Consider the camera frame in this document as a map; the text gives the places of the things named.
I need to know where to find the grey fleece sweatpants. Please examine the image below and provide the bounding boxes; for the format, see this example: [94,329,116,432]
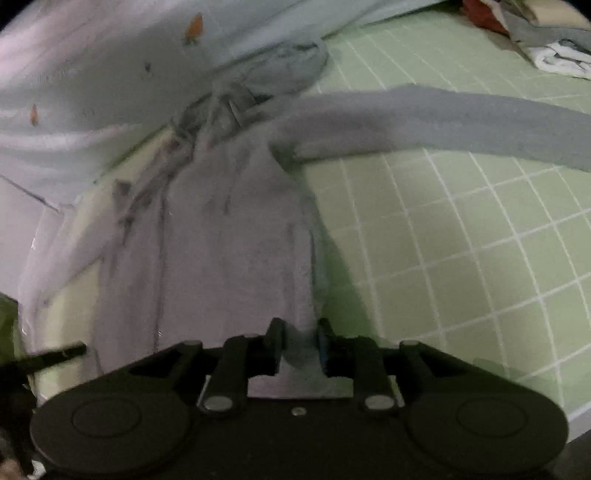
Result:
[18,85,591,398]

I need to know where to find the pale carrot print bedsheet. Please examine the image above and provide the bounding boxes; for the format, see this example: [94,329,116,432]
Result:
[1,0,422,203]

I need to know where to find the clear plastic storage bag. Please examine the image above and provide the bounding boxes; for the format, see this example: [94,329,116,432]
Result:
[1,178,115,353]

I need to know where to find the pile of mixed clothes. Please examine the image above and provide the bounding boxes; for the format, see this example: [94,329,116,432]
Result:
[462,1,590,80]

